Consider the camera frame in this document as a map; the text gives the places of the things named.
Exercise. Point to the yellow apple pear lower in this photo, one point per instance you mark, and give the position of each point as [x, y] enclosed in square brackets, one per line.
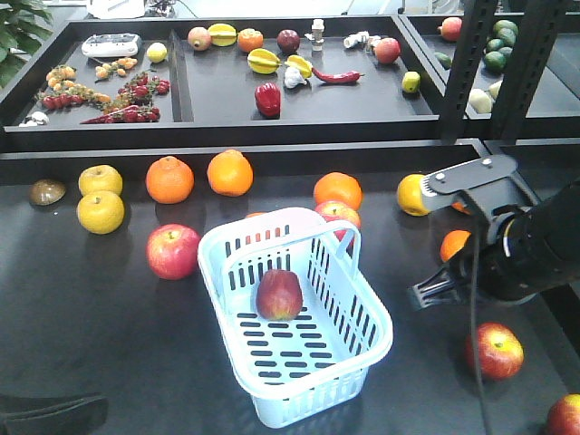
[101, 212]

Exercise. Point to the small orange left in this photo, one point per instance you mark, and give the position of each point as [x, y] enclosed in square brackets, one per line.
[452, 243]

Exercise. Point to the yellow orange citrus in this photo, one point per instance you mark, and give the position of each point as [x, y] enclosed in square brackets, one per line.
[409, 196]

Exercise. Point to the red apple left edge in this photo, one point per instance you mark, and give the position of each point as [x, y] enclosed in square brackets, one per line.
[333, 210]

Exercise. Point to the orange with knob left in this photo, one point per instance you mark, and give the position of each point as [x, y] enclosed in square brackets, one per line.
[169, 180]

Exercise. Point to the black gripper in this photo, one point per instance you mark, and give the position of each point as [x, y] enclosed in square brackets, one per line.
[486, 267]

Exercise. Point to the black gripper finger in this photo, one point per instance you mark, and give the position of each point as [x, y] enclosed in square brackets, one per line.
[80, 414]

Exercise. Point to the small orange behind basket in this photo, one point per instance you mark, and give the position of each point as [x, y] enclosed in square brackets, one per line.
[254, 214]

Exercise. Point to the red chili pepper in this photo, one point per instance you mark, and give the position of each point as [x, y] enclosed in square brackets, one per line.
[349, 77]

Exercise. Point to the red apple bottom right corner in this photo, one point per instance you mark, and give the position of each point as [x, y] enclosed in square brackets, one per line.
[563, 416]

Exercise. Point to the yellow apple pear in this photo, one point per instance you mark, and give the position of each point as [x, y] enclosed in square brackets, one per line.
[100, 177]
[101, 212]

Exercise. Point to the large orange back left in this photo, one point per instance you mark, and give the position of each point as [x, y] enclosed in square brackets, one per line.
[338, 186]

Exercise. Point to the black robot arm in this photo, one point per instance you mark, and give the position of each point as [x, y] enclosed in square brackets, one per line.
[531, 250]

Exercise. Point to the yellow apple pear upper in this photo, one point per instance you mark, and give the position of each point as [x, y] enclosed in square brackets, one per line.
[100, 177]

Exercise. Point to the orange with knob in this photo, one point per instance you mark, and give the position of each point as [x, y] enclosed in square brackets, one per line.
[169, 180]
[460, 207]

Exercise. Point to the red bell pepper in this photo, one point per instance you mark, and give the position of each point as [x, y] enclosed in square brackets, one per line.
[268, 99]

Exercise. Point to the red apple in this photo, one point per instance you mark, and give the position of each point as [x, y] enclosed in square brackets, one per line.
[172, 251]
[501, 354]
[279, 295]

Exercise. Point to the green potted plant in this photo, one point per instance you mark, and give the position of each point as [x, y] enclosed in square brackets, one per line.
[25, 25]

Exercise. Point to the white garlic bulb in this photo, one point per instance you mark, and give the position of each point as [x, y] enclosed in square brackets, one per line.
[293, 78]

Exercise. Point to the light blue plastic basket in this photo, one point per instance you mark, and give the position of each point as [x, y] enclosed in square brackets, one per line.
[294, 369]

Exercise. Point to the round orange back middle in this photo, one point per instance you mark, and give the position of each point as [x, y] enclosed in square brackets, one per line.
[230, 173]

